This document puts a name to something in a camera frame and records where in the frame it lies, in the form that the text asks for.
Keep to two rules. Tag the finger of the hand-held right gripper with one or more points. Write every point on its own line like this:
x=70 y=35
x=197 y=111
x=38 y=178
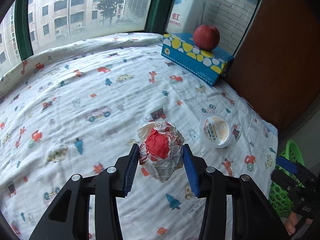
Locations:
x=286 y=164

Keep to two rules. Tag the person's right hand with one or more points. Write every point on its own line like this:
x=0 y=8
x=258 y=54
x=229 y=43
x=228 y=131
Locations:
x=291 y=225

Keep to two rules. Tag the green plastic mesh basket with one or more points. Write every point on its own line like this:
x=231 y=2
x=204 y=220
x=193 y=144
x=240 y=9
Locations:
x=277 y=197

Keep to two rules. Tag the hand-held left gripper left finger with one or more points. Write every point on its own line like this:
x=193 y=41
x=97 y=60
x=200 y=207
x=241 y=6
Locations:
x=130 y=172

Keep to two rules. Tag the small plastic cup orange label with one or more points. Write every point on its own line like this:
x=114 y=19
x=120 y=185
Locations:
x=217 y=130

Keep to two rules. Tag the white louvred panel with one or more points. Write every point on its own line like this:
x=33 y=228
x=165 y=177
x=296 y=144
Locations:
x=137 y=0

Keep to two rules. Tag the red white paper ball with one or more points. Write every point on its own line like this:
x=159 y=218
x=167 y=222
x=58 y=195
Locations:
x=157 y=142

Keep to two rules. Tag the green window frame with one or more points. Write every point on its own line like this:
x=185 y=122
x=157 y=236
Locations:
x=160 y=5

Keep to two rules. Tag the red apple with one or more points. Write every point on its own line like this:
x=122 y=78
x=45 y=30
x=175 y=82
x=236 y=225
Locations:
x=206 y=37

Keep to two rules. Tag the blue dotted tissue box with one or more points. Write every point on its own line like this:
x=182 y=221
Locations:
x=190 y=62

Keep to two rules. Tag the white printed blanket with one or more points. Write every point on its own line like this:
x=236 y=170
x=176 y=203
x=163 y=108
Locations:
x=75 y=105

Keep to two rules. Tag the brown wooden panel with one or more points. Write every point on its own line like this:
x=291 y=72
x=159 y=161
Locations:
x=275 y=55

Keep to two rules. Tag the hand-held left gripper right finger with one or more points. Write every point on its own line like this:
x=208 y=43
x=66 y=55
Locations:
x=191 y=172

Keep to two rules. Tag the green tree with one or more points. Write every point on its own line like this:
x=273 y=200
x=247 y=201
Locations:
x=111 y=2

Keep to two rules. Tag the white cardboard box red text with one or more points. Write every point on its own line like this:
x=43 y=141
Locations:
x=187 y=5

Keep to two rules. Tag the beige apartment building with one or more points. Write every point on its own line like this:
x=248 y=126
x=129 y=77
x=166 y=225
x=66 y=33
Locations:
x=50 y=5

